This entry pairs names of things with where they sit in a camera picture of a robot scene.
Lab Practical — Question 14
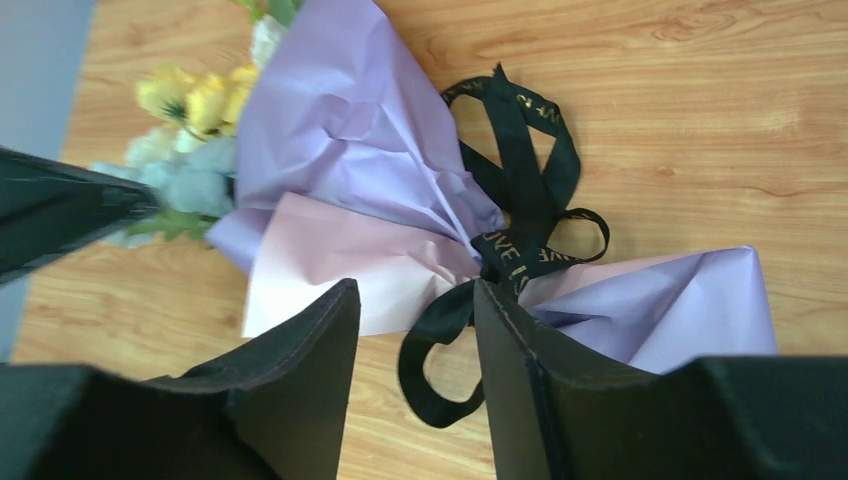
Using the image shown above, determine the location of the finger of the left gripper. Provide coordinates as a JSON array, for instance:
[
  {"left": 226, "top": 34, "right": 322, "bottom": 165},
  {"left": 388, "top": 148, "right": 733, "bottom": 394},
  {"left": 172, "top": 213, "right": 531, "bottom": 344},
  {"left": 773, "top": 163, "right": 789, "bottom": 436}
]
[{"left": 1, "top": 148, "right": 160, "bottom": 285}]

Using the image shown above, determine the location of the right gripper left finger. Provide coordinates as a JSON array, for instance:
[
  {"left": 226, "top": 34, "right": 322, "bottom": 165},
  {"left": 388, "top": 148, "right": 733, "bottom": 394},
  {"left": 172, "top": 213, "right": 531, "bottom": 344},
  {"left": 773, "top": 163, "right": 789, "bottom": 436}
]
[{"left": 1, "top": 279, "right": 360, "bottom": 479}]

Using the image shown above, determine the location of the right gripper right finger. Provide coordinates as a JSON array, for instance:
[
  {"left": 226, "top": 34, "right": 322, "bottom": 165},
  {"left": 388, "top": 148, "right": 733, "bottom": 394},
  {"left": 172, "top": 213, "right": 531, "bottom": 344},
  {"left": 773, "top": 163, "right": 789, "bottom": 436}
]
[{"left": 473, "top": 281, "right": 847, "bottom": 479}]

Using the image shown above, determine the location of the artificial flower bunch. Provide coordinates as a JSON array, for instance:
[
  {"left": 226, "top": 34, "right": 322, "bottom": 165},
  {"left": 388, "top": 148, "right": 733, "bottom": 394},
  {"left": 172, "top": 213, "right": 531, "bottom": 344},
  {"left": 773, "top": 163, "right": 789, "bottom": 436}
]
[{"left": 91, "top": 1, "right": 302, "bottom": 248}]

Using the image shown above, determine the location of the purple pink wrapping paper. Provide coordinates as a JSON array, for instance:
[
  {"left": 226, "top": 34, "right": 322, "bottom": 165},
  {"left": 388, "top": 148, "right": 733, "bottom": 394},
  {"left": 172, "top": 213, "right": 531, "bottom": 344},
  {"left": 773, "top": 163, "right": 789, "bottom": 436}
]
[{"left": 208, "top": 1, "right": 777, "bottom": 373}]

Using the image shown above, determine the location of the black printed ribbon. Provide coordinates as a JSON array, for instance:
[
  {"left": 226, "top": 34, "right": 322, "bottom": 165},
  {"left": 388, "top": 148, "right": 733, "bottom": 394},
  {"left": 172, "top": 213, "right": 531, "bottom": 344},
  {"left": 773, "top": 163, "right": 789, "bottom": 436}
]
[{"left": 398, "top": 66, "right": 611, "bottom": 428}]

